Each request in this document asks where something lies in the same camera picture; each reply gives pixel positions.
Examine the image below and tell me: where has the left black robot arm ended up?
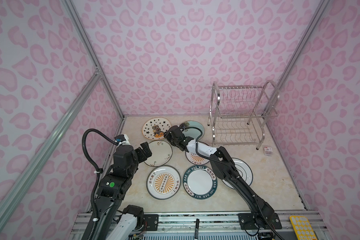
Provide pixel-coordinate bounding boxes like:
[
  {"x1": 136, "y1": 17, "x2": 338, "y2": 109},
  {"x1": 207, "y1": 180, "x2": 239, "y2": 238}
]
[{"x1": 82, "y1": 142, "x2": 152, "y2": 240}]

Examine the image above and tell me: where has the chrome two-tier dish rack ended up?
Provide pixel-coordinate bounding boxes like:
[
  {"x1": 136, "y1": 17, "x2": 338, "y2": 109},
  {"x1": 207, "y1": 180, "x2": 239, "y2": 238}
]
[{"x1": 208, "y1": 80, "x2": 280, "y2": 150}]

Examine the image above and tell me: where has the cat and stars plate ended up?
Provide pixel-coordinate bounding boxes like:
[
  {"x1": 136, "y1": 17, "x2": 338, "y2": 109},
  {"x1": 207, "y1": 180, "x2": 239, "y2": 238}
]
[{"x1": 142, "y1": 117, "x2": 172, "y2": 141}]

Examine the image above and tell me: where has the small pink white box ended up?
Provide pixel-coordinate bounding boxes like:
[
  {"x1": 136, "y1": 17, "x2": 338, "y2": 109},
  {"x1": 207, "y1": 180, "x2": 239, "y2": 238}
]
[{"x1": 264, "y1": 146, "x2": 274, "y2": 156}]

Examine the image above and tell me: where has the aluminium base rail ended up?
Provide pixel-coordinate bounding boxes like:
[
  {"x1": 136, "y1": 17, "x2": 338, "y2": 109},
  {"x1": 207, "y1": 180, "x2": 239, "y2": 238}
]
[{"x1": 68, "y1": 209, "x2": 331, "y2": 240}]

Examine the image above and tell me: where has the cream plate with red berries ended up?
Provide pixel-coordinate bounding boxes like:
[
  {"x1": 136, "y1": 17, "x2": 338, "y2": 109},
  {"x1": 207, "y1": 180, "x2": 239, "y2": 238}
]
[{"x1": 144, "y1": 140, "x2": 173, "y2": 167}]

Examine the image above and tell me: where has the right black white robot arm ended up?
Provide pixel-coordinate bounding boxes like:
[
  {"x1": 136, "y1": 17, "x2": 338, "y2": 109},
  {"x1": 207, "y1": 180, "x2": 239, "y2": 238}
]
[{"x1": 164, "y1": 126, "x2": 277, "y2": 234}]

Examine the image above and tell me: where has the black marker pen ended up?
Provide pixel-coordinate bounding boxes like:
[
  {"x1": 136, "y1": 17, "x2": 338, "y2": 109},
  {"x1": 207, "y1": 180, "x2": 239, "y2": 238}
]
[{"x1": 194, "y1": 219, "x2": 200, "y2": 240}]

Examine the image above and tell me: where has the dark green rimmed plate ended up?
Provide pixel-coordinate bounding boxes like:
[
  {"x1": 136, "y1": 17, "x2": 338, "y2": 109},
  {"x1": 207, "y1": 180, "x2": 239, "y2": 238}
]
[{"x1": 183, "y1": 165, "x2": 218, "y2": 200}]

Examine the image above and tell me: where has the small orange sunburst plate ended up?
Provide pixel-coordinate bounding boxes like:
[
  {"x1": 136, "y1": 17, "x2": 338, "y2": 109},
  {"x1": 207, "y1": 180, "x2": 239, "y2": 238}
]
[{"x1": 185, "y1": 140, "x2": 210, "y2": 165}]

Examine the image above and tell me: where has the teal flower plate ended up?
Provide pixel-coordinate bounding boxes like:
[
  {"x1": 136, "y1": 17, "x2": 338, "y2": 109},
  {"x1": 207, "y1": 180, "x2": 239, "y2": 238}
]
[{"x1": 179, "y1": 121, "x2": 205, "y2": 140}]

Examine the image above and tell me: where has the large orange sunburst plate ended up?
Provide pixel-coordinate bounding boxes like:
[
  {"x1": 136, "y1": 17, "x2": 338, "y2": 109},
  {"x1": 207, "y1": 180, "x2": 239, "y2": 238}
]
[{"x1": 146, "y1": 166, "x2": 182, "y2": 200}]

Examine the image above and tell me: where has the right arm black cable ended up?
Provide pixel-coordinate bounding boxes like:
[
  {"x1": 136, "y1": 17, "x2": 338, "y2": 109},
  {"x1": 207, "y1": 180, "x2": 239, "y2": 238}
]
[{"x1": 181, "y1": 126, "x2": 205, "y2": 160}]

